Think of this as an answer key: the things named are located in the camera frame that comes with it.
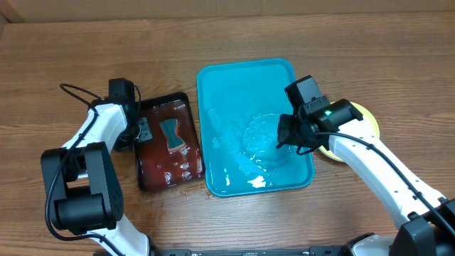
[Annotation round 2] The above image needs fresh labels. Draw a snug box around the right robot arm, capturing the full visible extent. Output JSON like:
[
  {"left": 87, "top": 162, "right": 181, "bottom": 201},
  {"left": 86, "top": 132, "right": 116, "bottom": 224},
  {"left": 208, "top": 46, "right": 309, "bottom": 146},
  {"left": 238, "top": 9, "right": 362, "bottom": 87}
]
[{"left": 277, "top": 99, "right": 454, "bottom": 255}]

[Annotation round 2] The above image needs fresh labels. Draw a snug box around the teal plastic tray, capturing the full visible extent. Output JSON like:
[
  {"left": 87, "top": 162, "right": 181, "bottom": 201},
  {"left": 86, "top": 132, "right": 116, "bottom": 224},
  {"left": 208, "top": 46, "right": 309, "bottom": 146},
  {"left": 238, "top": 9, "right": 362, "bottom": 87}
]
[{"left": 197, "top": 58, "right": 315, "bottom": 197}]

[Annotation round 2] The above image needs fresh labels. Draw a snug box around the yellow plate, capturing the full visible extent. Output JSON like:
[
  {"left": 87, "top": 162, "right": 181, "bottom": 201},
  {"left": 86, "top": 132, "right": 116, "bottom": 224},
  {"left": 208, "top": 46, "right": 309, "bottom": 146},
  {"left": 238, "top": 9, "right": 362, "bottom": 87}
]
[{"left": 318, "top": 102, "right": 380, "bottom": 163}]

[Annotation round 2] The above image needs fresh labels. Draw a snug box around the green and red sponge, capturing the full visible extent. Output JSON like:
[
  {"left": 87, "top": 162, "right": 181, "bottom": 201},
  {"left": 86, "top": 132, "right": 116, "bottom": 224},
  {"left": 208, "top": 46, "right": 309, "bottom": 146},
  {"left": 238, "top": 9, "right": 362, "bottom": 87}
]
[{"left": 159, "top": 119, "right": 186, "bottom": 152}]

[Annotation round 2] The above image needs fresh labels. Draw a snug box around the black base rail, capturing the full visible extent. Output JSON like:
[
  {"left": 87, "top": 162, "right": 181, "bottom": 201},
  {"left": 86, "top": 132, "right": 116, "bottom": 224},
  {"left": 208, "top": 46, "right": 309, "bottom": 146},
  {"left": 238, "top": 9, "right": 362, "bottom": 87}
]
[{"left": 150, "top": 245, "right": 353, "bottom": 256}]

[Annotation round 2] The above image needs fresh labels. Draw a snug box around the black tray with red water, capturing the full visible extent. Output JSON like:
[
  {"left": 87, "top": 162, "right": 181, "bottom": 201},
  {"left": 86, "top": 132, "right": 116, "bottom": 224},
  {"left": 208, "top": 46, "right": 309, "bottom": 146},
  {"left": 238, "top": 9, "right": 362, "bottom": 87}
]
[{"left": 134, "top": 92, "right": 205, "bottom": 191}]

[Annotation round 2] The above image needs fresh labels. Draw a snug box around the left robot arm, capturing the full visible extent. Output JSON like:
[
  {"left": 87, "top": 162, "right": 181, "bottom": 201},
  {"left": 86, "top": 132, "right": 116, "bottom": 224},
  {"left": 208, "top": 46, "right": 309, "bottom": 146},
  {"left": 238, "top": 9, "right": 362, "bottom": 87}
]
[{"left": 41, "top": 97, "right": 152, "bottom": 255}]

